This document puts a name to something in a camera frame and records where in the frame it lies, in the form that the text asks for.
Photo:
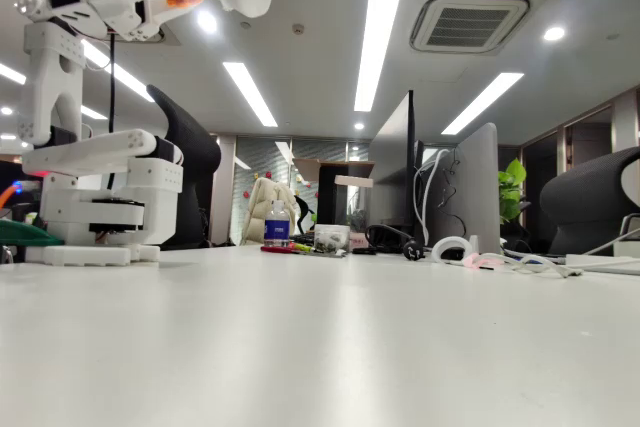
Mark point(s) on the white flat box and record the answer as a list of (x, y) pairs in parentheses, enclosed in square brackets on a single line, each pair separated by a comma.
[(610, 263)]

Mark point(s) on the black mesh office chair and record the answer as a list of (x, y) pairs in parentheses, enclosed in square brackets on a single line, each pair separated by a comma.
[(585, 197), (195, 147)]

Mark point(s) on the beige padded jacket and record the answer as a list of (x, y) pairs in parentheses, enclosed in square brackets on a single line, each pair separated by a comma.
[(260, 202)]

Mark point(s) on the green potted plant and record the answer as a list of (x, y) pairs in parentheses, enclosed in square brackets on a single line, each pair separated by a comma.
[(510, 192)]

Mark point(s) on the clear plastic container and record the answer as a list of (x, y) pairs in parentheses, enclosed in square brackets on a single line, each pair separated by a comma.
[(330, 239)]

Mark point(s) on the pink box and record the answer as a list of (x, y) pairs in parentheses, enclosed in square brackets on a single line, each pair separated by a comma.
[(357, 239)]

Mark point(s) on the long ceiling strip light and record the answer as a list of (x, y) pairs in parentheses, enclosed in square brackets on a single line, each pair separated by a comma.
[(380, 22)]

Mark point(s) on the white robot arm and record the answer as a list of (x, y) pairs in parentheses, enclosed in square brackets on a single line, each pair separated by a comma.
[(55, 77)]

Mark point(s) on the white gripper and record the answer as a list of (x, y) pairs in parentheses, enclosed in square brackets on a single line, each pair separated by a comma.
[(116, 8)]

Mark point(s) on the grey-backed monitor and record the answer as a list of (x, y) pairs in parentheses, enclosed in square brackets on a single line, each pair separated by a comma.
[(475, 187)]

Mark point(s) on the green cloth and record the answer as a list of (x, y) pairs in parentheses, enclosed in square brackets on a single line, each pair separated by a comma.
[(25, 234)]

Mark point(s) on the thin black monitor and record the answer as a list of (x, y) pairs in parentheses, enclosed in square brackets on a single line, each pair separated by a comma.
[(411, 147)]

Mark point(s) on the round ceiling light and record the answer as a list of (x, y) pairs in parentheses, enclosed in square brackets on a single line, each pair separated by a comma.
[(554, 33), (207, 22)]

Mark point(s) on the white round device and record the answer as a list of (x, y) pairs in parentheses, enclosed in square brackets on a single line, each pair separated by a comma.
[(450, 240)]

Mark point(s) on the ceiling smoke detector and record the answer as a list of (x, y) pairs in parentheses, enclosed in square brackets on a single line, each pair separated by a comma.
[(298, 28)]

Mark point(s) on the clear bottle blue label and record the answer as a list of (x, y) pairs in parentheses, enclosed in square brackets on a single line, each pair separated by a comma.
[(276, 229)]

